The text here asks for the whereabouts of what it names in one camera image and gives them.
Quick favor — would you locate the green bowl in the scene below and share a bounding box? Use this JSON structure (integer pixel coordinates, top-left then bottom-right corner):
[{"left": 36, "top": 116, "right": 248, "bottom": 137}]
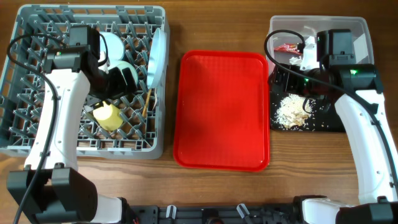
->
[{"left": 108, "top": 61, "right": 139, "bottom": 92}]

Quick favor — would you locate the white tissue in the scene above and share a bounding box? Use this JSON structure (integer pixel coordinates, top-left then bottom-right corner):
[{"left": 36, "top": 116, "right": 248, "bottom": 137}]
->
[{"left": 289, "top": 36, "right": 320, "bottom": 71}]

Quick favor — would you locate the yellow cup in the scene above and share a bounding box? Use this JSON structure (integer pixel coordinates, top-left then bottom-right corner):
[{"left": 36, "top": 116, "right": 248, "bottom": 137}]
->
[{"left": 93, "top": 101, "right": 123, "bottom": 131}]

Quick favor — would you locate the small light blue bowl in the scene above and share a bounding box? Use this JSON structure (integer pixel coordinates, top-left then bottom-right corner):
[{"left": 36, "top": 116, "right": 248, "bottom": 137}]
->
[{"left": 99, "top": 32, "right": 125, "bottom": 70}]

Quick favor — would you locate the rice food waste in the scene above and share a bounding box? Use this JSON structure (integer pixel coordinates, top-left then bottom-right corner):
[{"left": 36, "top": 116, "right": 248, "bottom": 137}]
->
[{"left": 271, "top": 94, "right": 330, "bottom": 131}]

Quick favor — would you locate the wooden chopstick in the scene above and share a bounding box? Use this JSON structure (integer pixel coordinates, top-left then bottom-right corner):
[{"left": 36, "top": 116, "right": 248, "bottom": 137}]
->
[{"left": 142, "top": 89, "right": 152, "bottom": 118}]

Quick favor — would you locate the red snack wrapper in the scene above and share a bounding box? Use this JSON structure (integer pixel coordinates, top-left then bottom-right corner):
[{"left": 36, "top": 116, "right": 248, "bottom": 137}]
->
[{"left": 274, "top": 44, "right": 302, "bottom": 55}]

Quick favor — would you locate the large light blue plate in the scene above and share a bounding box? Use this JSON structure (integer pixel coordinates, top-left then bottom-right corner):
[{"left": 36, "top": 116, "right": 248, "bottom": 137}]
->
[{"left": 147, "top": 29, "right": 167, "bottom": 89}]

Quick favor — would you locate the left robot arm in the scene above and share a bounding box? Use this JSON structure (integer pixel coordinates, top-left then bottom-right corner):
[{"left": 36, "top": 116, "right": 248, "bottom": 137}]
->
[{"left": 7, "top": 51, "right": 139, "bottom": 223}]

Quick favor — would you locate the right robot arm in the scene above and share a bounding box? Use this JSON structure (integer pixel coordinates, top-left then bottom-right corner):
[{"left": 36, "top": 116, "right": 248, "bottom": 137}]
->
[{"left": 269, "top": 64, "right": 397, "bottom": 223}]

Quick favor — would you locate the grey dishwasher rack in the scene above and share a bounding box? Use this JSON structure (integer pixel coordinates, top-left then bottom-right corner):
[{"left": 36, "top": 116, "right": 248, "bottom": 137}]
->
[{"left": 1, "top": 4, "right": 169, "bottom": 159}]

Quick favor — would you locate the black tray bin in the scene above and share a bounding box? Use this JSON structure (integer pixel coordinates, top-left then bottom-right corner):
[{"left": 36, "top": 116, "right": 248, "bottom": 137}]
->
[{"left": 268, "top": 79, "right": 345, "bottom": 133}]

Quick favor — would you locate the clear plastic bin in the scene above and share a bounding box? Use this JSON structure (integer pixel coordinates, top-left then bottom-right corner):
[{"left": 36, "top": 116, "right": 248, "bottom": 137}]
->
[{"left": 267, "top": 16, "right": 374, "bottom": 65}]

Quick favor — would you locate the red plastic tray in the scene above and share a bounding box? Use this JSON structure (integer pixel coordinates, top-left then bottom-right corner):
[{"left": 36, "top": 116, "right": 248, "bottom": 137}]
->
[{"left": 173, "top": 50, "right": 271, "bottom": 172}]

